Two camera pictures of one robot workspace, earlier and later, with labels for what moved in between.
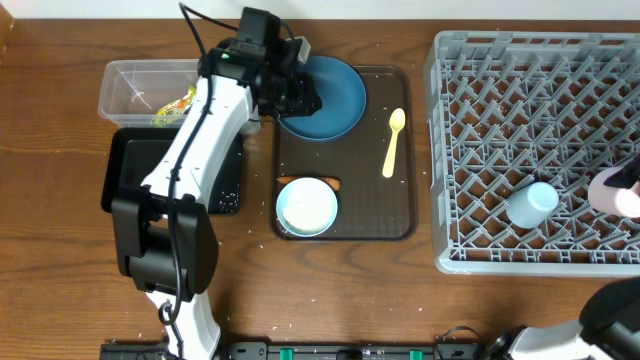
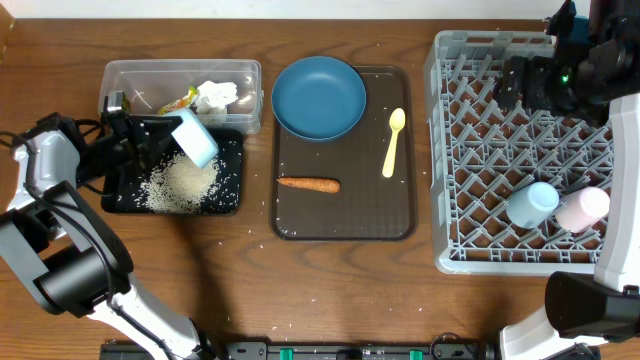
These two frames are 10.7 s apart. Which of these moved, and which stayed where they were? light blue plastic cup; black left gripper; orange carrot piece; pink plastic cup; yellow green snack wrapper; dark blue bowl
Moved: black left gripper; pink plastic cup
Stayed: orange carrot piece; dark blue bowl; yellow green snack wrapper; light blue plastic cup
